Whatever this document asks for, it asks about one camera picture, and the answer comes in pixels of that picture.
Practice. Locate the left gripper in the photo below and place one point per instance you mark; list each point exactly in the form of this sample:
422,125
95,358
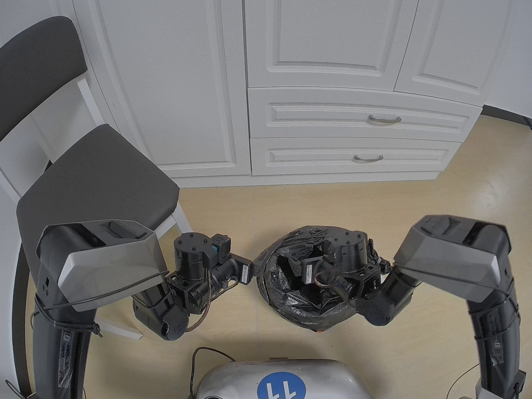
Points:
230,274

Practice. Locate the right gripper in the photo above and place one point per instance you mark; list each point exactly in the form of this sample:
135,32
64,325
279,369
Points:
328,283

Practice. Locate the black plastic bag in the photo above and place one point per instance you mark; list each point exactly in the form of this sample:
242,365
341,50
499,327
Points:
299,301

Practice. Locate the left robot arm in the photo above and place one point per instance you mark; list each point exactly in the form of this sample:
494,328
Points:
108,260

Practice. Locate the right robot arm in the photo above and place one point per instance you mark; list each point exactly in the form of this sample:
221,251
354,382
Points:
453,256

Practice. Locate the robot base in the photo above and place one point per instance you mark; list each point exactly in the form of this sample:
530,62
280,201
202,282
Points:
291,376

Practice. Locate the white chair grey cushions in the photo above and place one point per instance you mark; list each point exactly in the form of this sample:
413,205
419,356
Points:
108,173

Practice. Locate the white wardrobe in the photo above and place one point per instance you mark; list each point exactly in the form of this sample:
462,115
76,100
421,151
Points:
324,35

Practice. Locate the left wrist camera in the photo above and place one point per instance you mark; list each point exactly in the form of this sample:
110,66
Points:
221,247

